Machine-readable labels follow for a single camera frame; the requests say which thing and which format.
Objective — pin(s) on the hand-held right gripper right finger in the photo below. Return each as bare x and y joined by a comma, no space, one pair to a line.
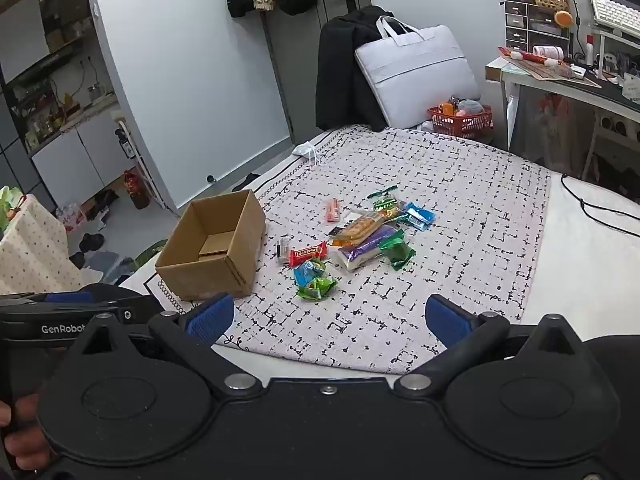
447,322

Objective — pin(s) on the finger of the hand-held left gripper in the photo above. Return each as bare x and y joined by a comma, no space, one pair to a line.
70,298

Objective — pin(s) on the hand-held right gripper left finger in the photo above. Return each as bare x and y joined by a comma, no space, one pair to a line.
210,319

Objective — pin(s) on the brown cardboard box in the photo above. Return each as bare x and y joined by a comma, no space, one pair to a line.
200,280

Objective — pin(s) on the dark green snack packet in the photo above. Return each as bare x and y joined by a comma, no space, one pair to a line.
398,255

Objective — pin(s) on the blue green snack packet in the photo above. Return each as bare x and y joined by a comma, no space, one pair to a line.
307,271

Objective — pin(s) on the purple white snack packet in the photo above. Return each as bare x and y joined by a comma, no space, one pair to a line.
362,252

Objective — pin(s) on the bright green snack packet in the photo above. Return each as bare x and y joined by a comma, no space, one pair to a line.
316,288

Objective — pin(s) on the red snack packet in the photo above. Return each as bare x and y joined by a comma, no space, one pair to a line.
307,256

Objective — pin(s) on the orange bread packet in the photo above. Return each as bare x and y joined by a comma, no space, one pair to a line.
357,230

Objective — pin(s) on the green label snack packet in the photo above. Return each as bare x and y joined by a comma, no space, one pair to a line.
385,205

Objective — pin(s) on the pink snack packet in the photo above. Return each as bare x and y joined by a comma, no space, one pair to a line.
332,210

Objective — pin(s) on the person's left hand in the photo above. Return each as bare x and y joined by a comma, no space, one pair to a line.
22,440

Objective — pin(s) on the black shoe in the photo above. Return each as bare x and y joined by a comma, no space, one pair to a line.
92,242
77,259

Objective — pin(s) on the black white printed blanket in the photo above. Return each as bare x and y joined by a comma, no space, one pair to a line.
400,310

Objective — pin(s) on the dotted cream cloth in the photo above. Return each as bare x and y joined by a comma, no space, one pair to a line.
35,255

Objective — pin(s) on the water bottle pack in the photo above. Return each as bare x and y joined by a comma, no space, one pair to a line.
70,216

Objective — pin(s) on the green cartoon rug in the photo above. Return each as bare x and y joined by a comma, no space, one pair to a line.
150,251

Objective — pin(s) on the pair of black boots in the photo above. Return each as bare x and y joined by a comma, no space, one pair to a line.
102,200

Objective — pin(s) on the brown drink bottle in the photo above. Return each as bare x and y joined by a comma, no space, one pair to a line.
137,190

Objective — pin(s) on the white bed sheet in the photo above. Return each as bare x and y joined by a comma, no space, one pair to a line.
575,260

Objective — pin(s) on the white cabinet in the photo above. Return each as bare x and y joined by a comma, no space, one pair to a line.
80,155

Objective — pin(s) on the black slipper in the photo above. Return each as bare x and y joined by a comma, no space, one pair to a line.
247,180

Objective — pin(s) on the white face mask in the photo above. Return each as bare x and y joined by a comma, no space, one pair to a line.
306,150

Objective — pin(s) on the red plastic basket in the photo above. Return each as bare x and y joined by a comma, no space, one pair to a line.
462,121

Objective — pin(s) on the white tote bag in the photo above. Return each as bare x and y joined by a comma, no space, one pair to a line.
417,70

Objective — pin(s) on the white desk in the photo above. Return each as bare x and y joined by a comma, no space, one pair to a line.
565,89

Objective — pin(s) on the black jacket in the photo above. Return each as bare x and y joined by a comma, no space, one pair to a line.
345,75

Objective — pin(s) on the grey door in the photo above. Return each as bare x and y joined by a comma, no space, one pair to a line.
300,60

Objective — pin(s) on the dark drawer organiser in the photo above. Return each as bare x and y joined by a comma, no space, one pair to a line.
535,22

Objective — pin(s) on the orange round toy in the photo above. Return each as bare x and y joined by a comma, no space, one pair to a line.
564,19

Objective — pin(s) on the white keyboard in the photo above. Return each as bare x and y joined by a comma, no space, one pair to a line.
615,12

